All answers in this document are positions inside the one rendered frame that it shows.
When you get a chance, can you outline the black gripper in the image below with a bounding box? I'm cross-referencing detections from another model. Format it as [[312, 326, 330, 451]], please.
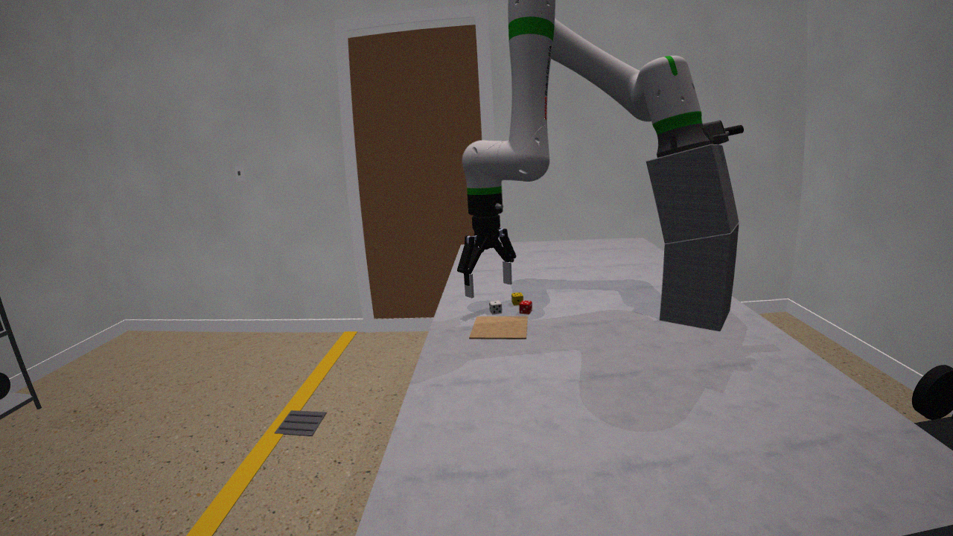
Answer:
[[457, 214, 516, 298]]

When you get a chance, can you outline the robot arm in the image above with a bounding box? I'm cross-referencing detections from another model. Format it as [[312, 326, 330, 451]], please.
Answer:
[[462, 0, 744, 217]]

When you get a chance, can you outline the tan mat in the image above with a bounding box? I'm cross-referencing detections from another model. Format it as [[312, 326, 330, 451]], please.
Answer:
[[469, 316, 528, 339]]

